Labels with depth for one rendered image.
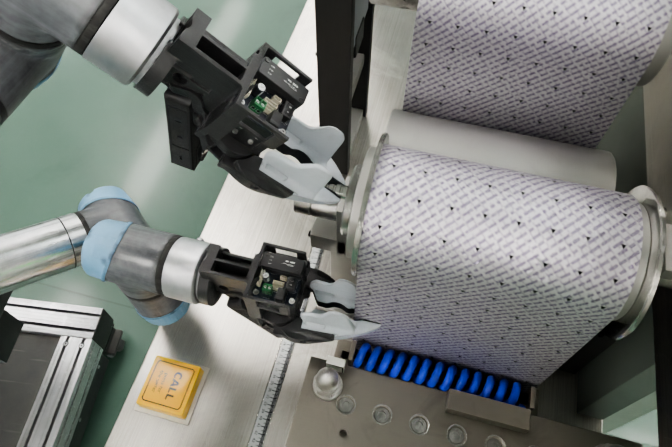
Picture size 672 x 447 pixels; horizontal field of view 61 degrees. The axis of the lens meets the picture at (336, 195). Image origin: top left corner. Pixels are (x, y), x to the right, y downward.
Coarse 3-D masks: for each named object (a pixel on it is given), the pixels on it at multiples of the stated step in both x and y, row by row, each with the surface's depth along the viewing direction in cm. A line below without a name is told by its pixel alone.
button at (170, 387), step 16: (160, 368) 81; (176, 368) 81; (192, 368) 81; (144, 384) 79; (160, 384) 79; (176, 384) 79; (192, 384) 79; (144, 400) 78; (160, 400) 78; (176, 400) 78; (192, 400) 80; (176, 416) 78
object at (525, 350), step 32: (384, 288) 58; (384, 320) 65; (416, 320) 62; (448, 320) 60; (480, 320) 58; (512, 320) 56; (416, 352) 71; (448, 352) 68; (480, 352) 65; (512, 352) 63; (544, 352) 61
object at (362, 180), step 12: (372, 156) 54; (360, 180) 52; (360, 192) 52; (360, 204) 52; (648, 216) 50; (348, 228) 52; (648, 228) 49; (348, 240) 53; (648, 240) 49; (348, 252) 55; (648, 252) 48; (636, 276) 48; (636, 288) 49; (624, 312) 50
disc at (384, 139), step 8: (384, 136) 54; (384, 144) 54; (376, 152) 52; (376, 160) 51; (376, 168) 51; (368, 176) 51; (368, 184) 50; (368, 192) 50; (368, 200) 51; (360, 208) 50; (360, 216) 50; (360, 224) 50; (360, 232) 51; (360, 240) 52; (352, 256) 52; (352, 264) 53; (352, 272) 54
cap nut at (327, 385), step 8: (328, 368) 66; (320, 376) 65; (328, 376) 65; (336, 376) 66; (320, 384) 65; (328, 384) 65; (336, 384) 66; (320, 392) 67; (328, 392) 66; (336, 392) 68; (328, 400) 68
